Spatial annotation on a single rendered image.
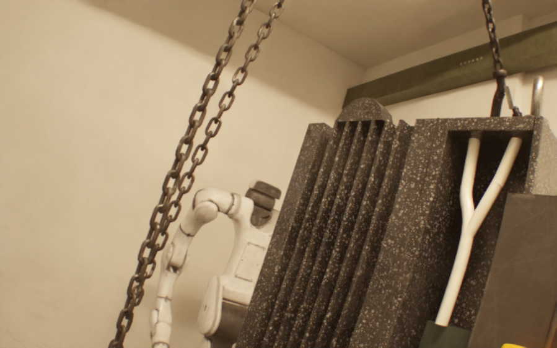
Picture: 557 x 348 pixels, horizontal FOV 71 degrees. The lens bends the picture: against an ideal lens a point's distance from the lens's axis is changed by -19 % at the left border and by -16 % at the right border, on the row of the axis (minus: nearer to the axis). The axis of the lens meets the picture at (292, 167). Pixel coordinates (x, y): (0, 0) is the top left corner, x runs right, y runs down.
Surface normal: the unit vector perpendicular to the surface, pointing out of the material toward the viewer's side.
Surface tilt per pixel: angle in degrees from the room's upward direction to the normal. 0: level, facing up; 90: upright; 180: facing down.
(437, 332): 90
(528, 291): 90
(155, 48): 90
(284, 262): 90
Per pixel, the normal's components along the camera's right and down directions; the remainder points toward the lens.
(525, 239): -0.71, -0.37
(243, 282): 0.47, 0.11
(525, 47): -0.84, -0.37
